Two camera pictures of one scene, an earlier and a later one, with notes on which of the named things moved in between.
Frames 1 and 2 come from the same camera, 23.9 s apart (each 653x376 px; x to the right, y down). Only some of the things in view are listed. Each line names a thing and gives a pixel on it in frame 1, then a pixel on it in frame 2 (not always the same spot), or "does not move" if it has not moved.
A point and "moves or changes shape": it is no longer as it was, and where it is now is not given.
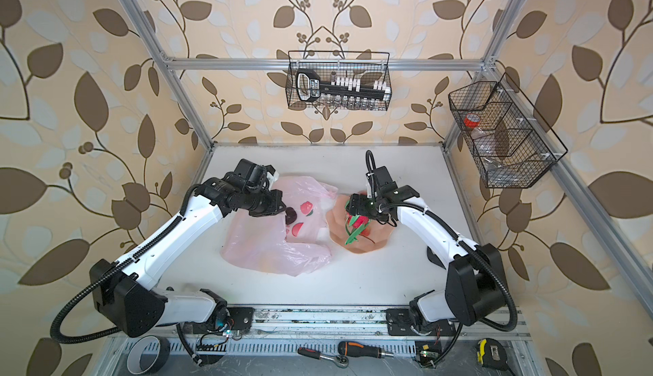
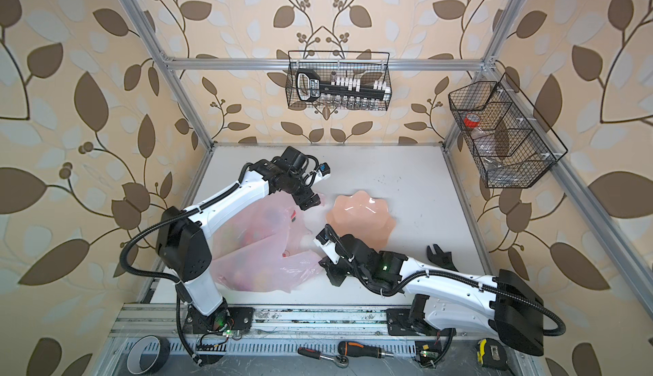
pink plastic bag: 270,243 moves or changes shape
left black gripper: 275,196 to 307,198
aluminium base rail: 332,331 does not move
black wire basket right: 511,143 does not move
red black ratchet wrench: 342,361 does not move
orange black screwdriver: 360,350 does not move
